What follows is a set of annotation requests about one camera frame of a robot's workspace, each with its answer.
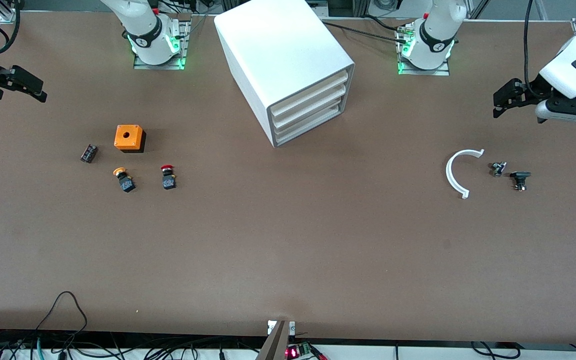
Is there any black flat push button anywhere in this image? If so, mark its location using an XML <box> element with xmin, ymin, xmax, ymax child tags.
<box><xmin>510</xmin><ymin>171</ymin><xmax>532</xmax><ymax>192</ymax></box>

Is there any yellow mushroom push button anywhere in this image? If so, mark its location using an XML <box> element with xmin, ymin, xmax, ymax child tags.
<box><xmin>113</xmin><ymin>167</ymin><xmax>137</xmax><ymax>193</ymax></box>

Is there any red mushroom push button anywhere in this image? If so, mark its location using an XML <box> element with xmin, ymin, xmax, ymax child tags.
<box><xmin>160</xmin><ymin>164</ymin><xmax>178</xmax><ymax>190</ymax></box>

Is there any white curved plastic arc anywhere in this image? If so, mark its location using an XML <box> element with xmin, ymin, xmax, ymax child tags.
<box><xmin>445</xmin><ymin>148</ymin><xmax>485</xmax><ymax>200</ymax></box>

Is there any orange box with hole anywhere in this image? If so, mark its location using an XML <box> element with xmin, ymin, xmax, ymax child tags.
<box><xmin>114</xmin><ymin>124</ymin><xmax>146</xmax><ymax>153</ymax></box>

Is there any circuit board with red light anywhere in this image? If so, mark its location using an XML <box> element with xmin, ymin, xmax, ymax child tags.
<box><xmin>285</xmin><ymin>342</ymin><xmax>328</xmax><ymax>360</ymax></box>

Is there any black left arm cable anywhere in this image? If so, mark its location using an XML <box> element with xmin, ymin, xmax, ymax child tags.
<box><xmin>523</xmin><ymin>0</ymin><xmax>541</xmax><ymax>97</ymax></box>

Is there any black cable behind cabinet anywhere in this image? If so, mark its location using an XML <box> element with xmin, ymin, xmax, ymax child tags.
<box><xmin>320</xmin><ymin>20</ymin><xmax>411</xmax><ymax>45</ymax></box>

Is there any black looped cable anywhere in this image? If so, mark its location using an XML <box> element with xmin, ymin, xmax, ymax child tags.
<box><xmin>35</xmin><ymin>291</ymin><xmax>89</xmax><ymax>351</ymax></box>

